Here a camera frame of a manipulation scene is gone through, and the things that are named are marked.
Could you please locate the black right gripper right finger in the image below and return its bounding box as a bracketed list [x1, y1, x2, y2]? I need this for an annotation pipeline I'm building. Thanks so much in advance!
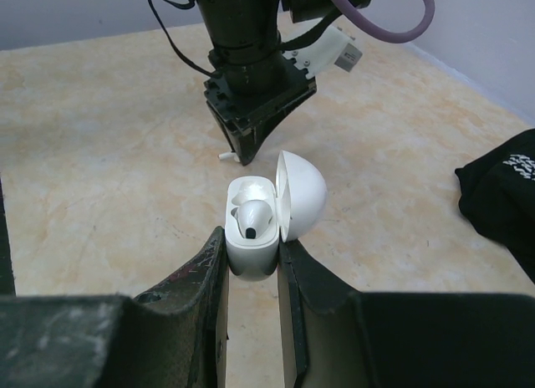
[278, 241, 534, 387]

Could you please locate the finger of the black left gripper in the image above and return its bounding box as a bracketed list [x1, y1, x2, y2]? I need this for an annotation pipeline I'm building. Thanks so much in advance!
[232, 89, 317, 166]
[206, 101, 236, 153]

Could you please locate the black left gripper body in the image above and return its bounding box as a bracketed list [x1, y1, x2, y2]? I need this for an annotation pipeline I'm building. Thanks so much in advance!
[205, 51, 317, 133]

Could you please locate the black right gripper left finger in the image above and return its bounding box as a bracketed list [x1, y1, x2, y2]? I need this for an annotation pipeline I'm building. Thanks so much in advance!
[1, 227, 228, 387]

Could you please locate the white earbud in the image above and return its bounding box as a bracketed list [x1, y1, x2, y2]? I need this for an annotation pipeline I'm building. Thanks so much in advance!
[218, 152, 240, 162]
[231, 199, 273, 240]

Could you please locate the white earbud charging case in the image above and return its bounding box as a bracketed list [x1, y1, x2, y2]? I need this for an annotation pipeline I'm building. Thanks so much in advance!
[224, 151, 328, 282]

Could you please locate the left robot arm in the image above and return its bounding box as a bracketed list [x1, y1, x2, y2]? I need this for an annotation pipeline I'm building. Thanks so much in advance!
[192, 0, 341, 166]

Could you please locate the black floral folded shirt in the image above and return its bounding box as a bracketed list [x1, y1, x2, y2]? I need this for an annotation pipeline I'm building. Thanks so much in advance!
[455, 129, 534, 279]

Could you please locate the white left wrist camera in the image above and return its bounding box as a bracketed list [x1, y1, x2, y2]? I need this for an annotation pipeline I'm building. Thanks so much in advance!
[283, 25, 363, 79]

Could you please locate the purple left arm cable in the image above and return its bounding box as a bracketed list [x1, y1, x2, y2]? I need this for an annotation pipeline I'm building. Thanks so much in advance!
[324, 0, 436, 44]

